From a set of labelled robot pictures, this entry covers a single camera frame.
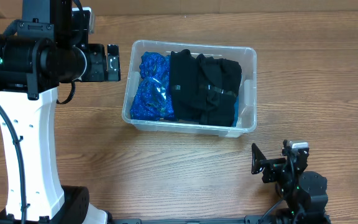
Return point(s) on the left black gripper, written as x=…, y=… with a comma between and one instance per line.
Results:
x=112, y=63

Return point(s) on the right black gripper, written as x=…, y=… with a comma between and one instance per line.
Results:
x=273, y=165

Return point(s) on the blue denim jeans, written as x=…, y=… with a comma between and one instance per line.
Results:
x=236, y=112

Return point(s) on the sparkly blue fabric bundle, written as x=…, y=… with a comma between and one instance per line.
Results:
x=153, y=100

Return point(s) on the large black taped garment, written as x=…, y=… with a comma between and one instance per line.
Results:
x=218, y=110

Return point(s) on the small black garment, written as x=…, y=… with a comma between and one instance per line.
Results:
x=184, y=85

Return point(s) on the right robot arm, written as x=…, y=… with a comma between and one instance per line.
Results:
x=302, y=193

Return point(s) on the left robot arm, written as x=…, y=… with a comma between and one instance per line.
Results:
x=46, y=47

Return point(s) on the clear plastic storage bin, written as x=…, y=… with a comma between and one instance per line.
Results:
x=247, y=99

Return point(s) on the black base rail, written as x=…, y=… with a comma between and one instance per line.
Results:
x=191, y=221

